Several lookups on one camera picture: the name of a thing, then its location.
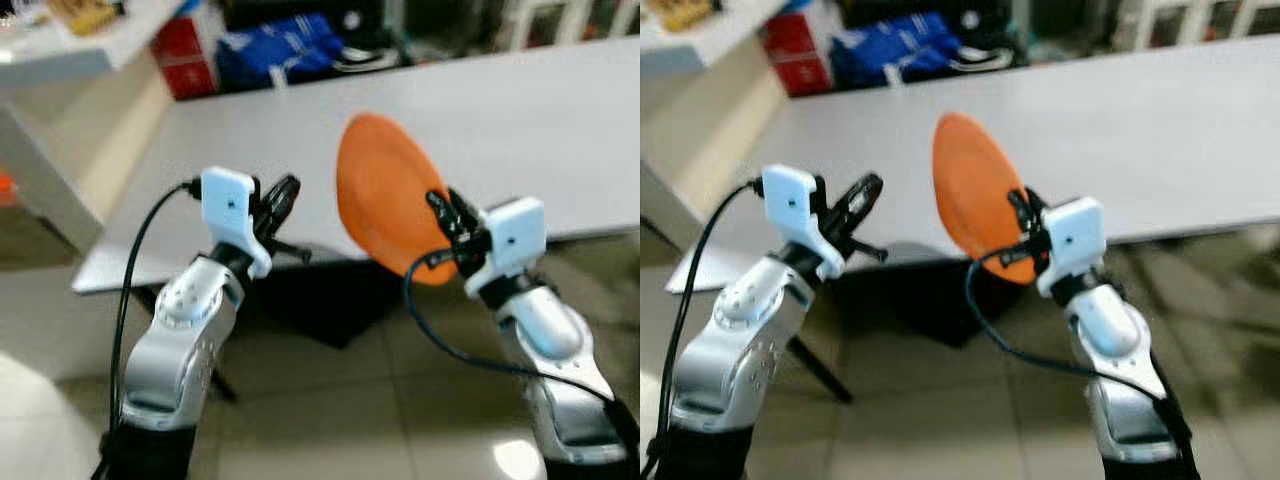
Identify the blue bag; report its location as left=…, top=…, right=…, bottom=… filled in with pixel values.
left=215, top=12, right=347, bottom=92
left=830, top=12, right=967, bottom=90

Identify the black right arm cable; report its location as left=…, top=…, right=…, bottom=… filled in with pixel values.
left=964, top=240, right=1169, bottom=403
left=402, top=248, right=617, bottom=406

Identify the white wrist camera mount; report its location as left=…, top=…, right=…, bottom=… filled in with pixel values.
left=464, top=196, right=547, bottom=298
left=1036, top=196, right=1109, bottom=299
left=199, top=166, right=274, bottom=280
left=761, top=164, right=847, bottom=282

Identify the red box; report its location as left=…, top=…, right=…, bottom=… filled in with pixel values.
left=764, top=10, right=837, bottom=99
left=150, top=14, right=222, bottom=102

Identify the orange plate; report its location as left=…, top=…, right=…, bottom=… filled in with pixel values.
left=336, top=112, right=460, bottom=289
left=932, top=112, right=1042, bottom=287

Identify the white rack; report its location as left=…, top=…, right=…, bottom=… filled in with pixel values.
left=1113, top=0, right=1280, bottom=53
left=498, top=0, right=641, bottom=53

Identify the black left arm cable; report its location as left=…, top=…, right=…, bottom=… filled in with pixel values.
left=643, top=178, right=767, bottom=479
left=93, top=178, right=202, bottom=480

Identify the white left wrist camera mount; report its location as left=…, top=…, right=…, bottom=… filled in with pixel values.
left=199, top=166, right=274, bottom=280
left=761, top=164, right=847, bottom=282

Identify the black and white shoe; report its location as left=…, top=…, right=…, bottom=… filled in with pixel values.
left=944, top=44, right=1022, bottom=74
left=329, top=44, right=402, bottom=74

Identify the white side counter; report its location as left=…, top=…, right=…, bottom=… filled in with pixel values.
left=0, top=0, right=193, bottom=90
left=640, top=0, right=798, bottom=78

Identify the yellow snack pack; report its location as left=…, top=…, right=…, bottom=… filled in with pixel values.
left=664, top=0, right=717, bottom=32
left=45, top=0, right=127, bottom=37

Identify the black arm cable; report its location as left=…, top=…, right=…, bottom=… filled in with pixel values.
left=964, top=240, right=1169, bottom=403
left=93, top=178, right=202, bottom=480
left=402, top=248, right=617, bottom=406
left=643, top=178, right=767, bottom=479

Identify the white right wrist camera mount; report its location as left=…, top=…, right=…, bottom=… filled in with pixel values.
left=464, top=196, right=547, bottom=298
left=1036, top=196, right=1109, bottom=299

